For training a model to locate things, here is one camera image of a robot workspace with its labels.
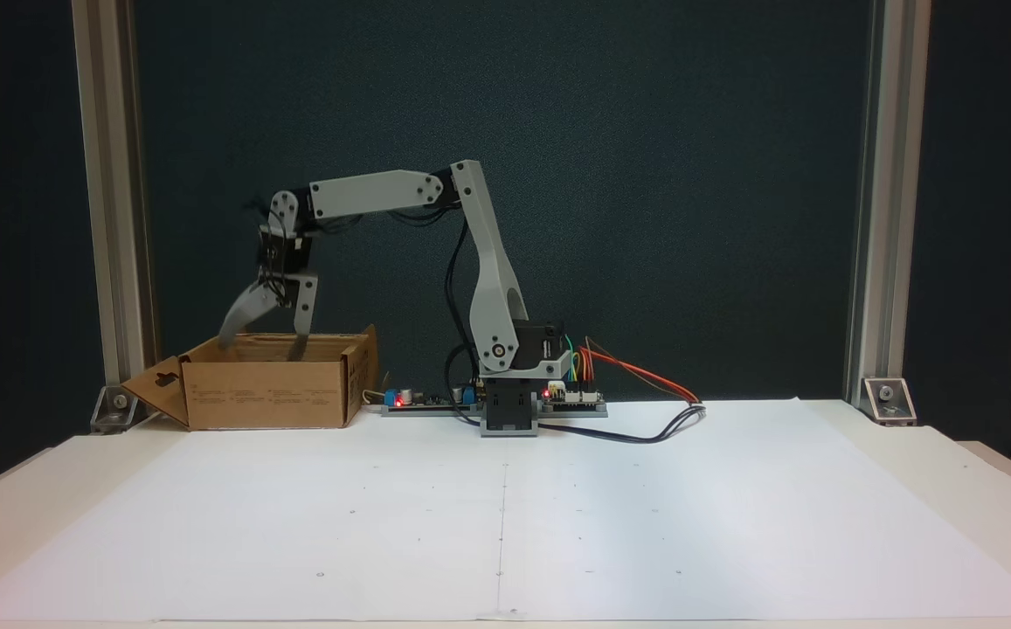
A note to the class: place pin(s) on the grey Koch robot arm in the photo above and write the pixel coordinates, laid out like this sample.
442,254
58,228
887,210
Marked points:
492,279

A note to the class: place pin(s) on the aluminium frame post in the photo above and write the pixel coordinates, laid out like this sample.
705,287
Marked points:
112,218
889,218

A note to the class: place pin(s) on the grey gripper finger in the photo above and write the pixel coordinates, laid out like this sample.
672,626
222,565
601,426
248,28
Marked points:
305,306
247,310

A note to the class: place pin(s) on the circuit board with blue parts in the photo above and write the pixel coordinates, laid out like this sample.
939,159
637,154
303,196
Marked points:
435,402

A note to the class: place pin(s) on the brown cardboard box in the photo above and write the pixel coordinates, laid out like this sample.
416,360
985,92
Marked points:
269,393

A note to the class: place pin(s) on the metal corner bracket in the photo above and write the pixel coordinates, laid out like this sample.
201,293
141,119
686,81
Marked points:
888,402
116,411

